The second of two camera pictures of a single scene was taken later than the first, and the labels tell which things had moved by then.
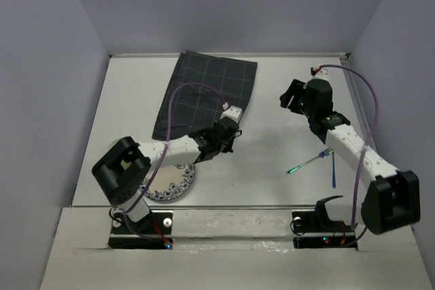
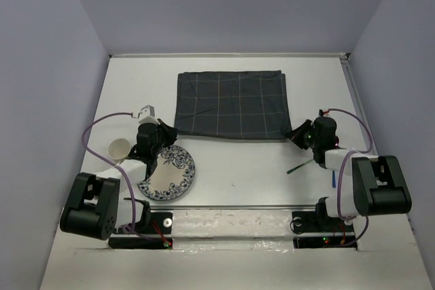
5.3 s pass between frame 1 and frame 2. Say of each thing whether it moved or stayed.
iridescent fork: stayed
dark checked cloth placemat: moved
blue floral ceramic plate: stayed
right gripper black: moved
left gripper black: moved
